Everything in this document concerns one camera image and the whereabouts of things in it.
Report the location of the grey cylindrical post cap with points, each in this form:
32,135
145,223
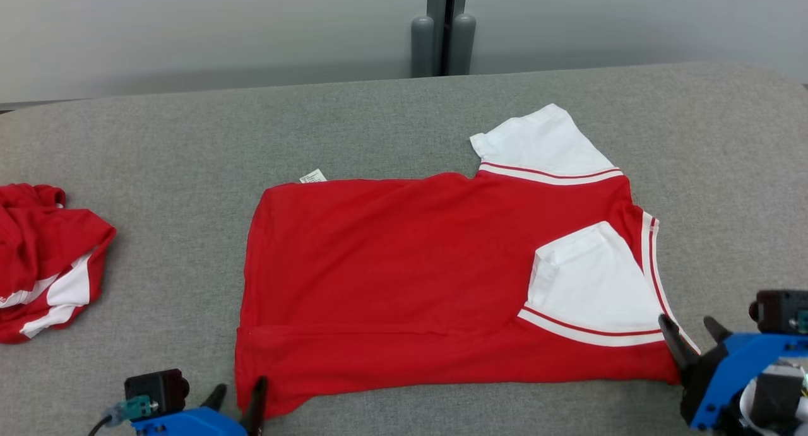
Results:
463,45
423,48

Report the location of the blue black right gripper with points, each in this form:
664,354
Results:
726,373

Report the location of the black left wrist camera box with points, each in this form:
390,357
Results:
154,388

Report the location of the red shorts with white stripes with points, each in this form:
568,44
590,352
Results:
44,253

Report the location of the red white jersey shirt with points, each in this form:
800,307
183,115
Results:
391,265

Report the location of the grey partition post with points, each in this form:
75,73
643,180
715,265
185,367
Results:
437,7

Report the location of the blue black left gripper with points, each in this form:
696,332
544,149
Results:
189,423

